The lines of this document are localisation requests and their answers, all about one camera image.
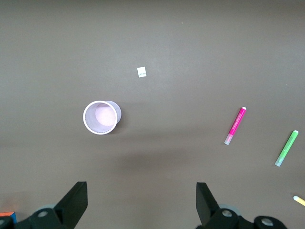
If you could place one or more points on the pink marker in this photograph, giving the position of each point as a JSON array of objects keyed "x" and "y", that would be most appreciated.
[{"x": 236, "y": 125}]

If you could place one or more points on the translucent plastic cup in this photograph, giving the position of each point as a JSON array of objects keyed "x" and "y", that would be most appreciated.
[{"x": 102, "y": 115}]

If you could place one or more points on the multicoloured puzzle cube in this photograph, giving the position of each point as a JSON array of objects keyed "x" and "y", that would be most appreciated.
[{"x": 7, "y": 214}]

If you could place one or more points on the yellow marker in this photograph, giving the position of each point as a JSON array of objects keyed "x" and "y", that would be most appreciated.
[{"x": 300, "y": 200}]

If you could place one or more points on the green marker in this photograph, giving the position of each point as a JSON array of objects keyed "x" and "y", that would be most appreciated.
[{"x": 287, "y": 148}]

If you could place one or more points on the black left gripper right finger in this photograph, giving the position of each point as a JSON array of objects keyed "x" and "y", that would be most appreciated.
[{"x": 207, "y": 207}]

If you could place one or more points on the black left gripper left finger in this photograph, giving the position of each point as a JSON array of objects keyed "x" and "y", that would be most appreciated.
[{"x": 71, "y": 205}]

